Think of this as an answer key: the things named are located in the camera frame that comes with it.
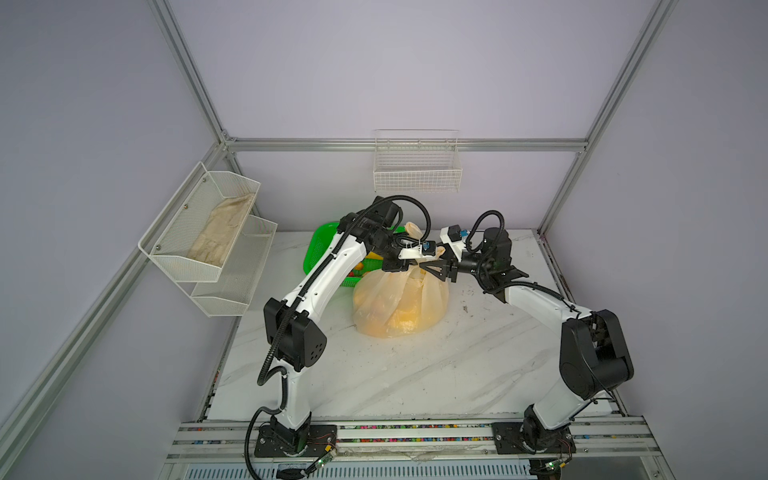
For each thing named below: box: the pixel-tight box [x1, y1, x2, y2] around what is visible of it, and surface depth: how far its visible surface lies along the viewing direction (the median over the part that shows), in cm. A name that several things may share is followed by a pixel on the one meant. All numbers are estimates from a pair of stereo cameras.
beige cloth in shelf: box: [188, 193, 255, 266], surface depth 81 cm
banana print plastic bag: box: [352, 222, 450, 338], surface depth 88 cm
